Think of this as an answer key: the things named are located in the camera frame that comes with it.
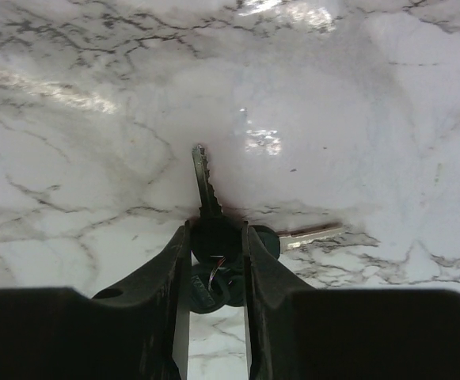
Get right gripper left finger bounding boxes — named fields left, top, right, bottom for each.
left=0, top=225, right=191, bottom=379

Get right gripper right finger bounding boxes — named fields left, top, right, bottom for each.
left=242, top=226, right=460, bottom=379

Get bunch of keys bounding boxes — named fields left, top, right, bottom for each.
left=190, top=144, right=345, bottom=314

